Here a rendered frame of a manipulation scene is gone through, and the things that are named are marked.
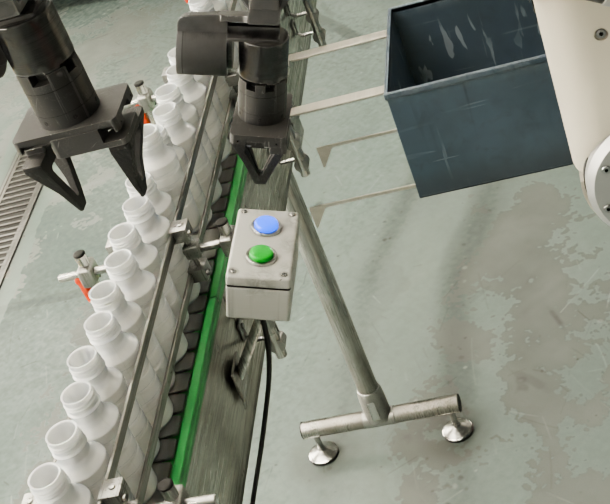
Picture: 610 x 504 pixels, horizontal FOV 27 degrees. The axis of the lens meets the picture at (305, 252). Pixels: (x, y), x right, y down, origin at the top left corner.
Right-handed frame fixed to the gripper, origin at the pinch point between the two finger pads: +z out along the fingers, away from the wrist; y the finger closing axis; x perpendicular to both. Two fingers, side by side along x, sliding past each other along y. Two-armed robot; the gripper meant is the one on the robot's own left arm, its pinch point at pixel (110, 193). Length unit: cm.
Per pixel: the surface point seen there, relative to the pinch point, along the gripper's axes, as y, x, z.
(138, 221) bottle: -14.2, 33.6, 25.1
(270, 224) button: 3.2, 30.8, 28.0
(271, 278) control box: 3.8, 21.5, 29.5
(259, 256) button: 2.5, 24.2, 27.8
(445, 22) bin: 21, 116, 50
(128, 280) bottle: -13.6, 22.1, 25.8
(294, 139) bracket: -4, 80, 45
